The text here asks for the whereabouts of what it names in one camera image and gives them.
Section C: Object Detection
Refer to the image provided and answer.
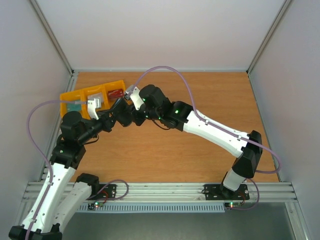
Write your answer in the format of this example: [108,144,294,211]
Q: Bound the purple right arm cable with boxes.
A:
[133,65,283,174]

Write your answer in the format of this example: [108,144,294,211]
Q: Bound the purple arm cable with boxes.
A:
[24,99,88,240]
[133,65,283,174]

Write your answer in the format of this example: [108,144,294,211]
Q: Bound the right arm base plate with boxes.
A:
[201,184,250,201]

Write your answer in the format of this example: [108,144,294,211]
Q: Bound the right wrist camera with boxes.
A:
[124,85,144,111]

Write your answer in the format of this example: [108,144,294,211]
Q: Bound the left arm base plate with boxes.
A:
[88,184,117,201]

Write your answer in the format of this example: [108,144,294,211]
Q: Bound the grey slotted cable duct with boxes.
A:
[76,202,225,214]

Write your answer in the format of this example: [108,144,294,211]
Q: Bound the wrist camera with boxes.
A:
[87,101,99,120]
[124,85,144,111]

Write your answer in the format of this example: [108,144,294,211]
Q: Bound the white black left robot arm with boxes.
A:
[8,110,116,240]

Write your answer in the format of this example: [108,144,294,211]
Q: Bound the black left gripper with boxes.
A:
[78,107,122,145]

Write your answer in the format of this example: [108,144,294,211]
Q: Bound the aluminium front rail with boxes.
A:
[21,181,298,204]

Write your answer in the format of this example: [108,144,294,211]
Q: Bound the green card in bin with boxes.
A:
[66,103,82,113]

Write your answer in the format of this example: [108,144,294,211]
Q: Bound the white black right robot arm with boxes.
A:
[125,84,263,200]

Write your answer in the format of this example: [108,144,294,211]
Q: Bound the red card in bin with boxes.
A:
[107,88,124,100]

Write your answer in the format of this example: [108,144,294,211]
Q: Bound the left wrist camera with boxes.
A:
[87,101,99,120]

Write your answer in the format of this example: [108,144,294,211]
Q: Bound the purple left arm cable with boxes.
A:
[24,99,88,240]

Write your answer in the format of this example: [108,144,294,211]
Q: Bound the yellow three-compartment bin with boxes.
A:
[60,80,133,127]

